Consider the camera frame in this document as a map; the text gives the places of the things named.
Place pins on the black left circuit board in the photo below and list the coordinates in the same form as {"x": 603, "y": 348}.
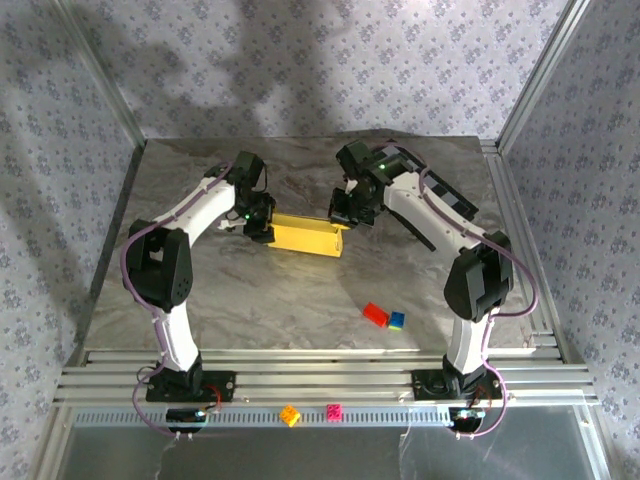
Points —
{"x": 182, "y": 415}

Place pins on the white yellow paper box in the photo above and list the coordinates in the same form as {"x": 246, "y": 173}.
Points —
{"x": 305, "y": 237}

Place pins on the blue green toy brick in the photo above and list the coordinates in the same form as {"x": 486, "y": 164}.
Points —
{"x": 397, "y": 319}

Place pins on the aluminium side rail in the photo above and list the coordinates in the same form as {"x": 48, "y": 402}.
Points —
{"x": 522, "y": 215}
{"x": 115, "y": 225}

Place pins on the black white chessboard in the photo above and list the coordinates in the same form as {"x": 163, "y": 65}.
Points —
{"x": 450, "y": 197}

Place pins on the black right circuit board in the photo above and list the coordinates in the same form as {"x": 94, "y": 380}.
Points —
{"x": 465, "y": 417}

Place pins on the glossy metal panel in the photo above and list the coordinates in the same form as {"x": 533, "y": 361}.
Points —
{"x": 300, "y": 455}

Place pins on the black circuit board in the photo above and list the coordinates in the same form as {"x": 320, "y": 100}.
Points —
{"x": 182, "y": 415}
{"x": 465, "y": 417}

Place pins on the red toy brick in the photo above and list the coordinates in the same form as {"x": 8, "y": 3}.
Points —
{"x": 375, "y": 314}

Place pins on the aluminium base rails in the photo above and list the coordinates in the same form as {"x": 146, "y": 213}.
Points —
{"x": 325, "y": 380}

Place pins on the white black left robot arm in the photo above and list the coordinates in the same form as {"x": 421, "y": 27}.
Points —
{"x": 200, "y": 210}

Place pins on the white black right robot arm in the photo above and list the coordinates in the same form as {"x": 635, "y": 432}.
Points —
{"x": 425, "y": 210}

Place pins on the pink toy brick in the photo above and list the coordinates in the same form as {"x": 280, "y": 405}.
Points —
{"x": 334, "y": 412}

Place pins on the aluminium frame post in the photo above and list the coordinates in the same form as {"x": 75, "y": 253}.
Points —
{"x": 540, "y": 70}
{"x": 103, "y": 70}

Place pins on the orange toy brick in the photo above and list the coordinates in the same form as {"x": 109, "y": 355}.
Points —
{"x": 290, "y": 415}

